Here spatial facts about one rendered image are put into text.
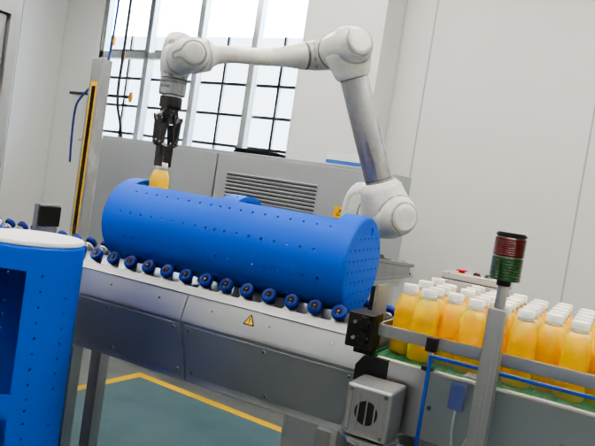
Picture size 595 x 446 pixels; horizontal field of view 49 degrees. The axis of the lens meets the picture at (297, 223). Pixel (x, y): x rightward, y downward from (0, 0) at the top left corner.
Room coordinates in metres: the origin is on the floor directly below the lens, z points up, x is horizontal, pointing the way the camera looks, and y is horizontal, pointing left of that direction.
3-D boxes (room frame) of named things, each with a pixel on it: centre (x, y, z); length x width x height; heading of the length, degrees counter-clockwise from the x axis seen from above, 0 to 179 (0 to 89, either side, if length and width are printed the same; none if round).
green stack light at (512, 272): (1.36, -0.44, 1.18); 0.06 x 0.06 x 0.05
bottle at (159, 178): (2.23, 0.48, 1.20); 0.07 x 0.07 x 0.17
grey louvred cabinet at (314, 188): (4.28, 0.42, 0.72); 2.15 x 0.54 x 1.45; 58
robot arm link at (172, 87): (2.23, 0.48, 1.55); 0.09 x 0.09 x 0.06
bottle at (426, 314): (1.65, -0.36, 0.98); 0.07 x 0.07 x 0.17
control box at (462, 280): (2.02, -0.58, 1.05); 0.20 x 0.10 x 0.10; 63
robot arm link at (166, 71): (2.21, 0.48, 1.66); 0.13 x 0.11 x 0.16; 24
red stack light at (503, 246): (1.36, -0.44, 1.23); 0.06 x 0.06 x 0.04
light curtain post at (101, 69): (2.82, 0.92, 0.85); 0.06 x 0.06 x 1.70; 63
